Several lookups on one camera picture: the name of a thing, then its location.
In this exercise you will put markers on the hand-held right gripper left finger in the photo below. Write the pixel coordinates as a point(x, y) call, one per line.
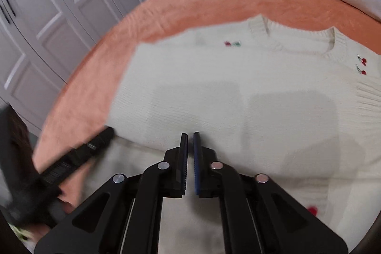
point(184, 159)

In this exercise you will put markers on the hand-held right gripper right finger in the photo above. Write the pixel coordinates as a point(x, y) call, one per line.
point(196, 159)

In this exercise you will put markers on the cream knit sweater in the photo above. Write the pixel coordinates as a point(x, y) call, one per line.
point(223, 93)

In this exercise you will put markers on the white panelled wardrobe doors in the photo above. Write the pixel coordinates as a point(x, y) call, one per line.
point(74, 4)

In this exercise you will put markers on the orange bed sheet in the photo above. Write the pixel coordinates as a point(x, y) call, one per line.
point(178, 13)

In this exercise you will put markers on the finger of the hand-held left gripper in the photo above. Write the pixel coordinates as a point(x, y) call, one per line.
point(89, 149)

